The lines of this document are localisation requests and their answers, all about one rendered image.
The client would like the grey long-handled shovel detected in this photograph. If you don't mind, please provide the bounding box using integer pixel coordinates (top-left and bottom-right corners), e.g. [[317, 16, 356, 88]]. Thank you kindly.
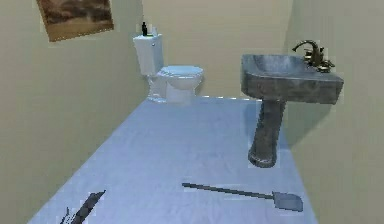
[[181, 182, 304, 213]]

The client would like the grey stone pedestal sink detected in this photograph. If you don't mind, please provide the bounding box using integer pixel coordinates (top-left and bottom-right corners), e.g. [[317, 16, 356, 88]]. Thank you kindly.
[[240, 53, 345, 169]]

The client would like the white toilet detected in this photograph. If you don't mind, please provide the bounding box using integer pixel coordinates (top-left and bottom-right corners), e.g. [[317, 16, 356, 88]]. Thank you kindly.
[[132, 33, 205, 104]]

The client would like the brass sink faucet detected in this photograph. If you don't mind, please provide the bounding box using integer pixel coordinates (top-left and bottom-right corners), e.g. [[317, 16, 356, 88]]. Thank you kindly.
[[292, 40, 336, 73]]

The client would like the brown framed wall picture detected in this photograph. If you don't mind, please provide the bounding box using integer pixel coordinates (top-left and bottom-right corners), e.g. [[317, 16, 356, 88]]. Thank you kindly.
[[35, 0, 115, 43]]

